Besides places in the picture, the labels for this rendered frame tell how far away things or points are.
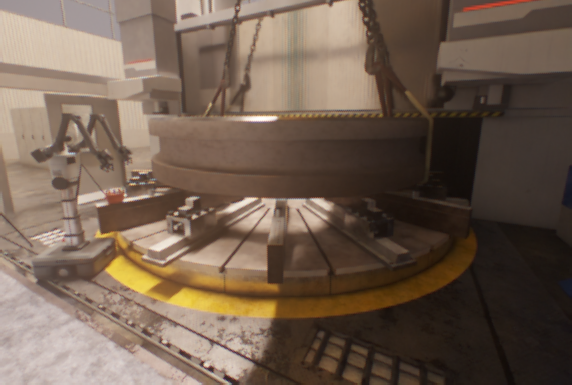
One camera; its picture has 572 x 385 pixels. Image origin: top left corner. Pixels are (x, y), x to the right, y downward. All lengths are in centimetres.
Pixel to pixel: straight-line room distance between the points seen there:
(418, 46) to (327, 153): 314
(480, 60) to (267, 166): 257
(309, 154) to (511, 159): 371
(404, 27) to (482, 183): 309
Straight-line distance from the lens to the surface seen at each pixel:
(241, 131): 295
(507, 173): 574
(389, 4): 586
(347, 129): 300
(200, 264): 293
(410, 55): 557
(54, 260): 392
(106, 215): 405
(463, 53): 364
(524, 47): 373
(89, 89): 704
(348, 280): 293
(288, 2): 639
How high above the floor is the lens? 174
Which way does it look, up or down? 11 degrees down
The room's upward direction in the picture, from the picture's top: straight up
